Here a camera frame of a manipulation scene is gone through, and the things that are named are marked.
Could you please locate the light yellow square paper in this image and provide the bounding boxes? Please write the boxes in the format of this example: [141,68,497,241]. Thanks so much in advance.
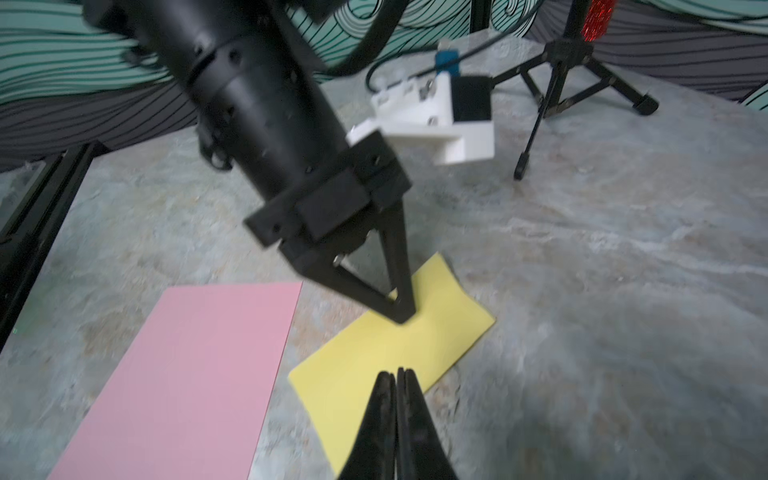
[289,253,495,473]

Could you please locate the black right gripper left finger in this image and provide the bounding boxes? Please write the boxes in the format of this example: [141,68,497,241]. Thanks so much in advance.
[338,372,397,480]

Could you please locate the black vertical frame post left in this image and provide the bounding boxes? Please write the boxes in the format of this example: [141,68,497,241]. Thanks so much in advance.
[1,141,110,344]

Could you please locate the black tripod mic stand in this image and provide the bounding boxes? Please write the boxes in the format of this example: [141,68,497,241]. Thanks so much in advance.
[490,0,660,182]

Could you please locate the pink square paper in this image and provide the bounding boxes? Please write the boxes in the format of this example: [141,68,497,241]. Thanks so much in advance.
[51,283,301,479]

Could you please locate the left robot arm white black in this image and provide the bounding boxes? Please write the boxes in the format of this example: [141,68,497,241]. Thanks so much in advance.
[82,1,416,324]

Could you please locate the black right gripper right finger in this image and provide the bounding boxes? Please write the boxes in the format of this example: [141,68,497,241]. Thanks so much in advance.
[395,368,458,480]

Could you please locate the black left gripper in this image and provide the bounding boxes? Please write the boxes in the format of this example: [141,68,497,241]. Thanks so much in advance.
[245,131,416,323]

